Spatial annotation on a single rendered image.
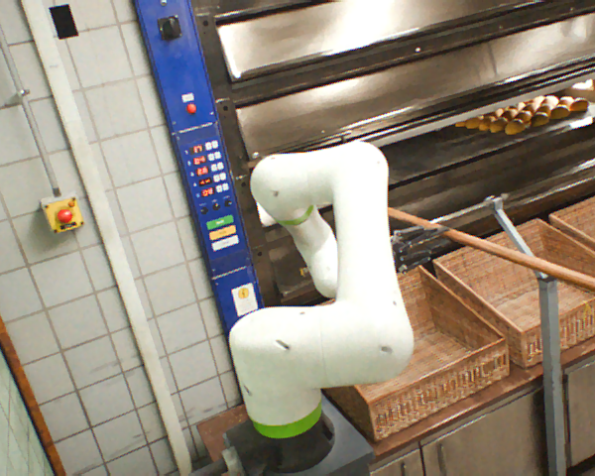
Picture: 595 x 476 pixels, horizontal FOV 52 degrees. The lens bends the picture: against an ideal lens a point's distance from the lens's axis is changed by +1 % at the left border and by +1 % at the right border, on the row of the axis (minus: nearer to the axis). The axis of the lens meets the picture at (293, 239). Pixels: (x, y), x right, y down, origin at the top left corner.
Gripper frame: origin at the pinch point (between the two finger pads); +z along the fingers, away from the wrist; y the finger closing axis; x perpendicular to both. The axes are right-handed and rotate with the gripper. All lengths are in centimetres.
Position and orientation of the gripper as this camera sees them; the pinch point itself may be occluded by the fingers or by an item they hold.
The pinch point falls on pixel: (437, 237)
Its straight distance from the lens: 179.9
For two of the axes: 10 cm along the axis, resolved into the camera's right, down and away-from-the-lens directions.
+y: 1.9, 9.1, 3.6
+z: 8.9, -3.2, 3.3
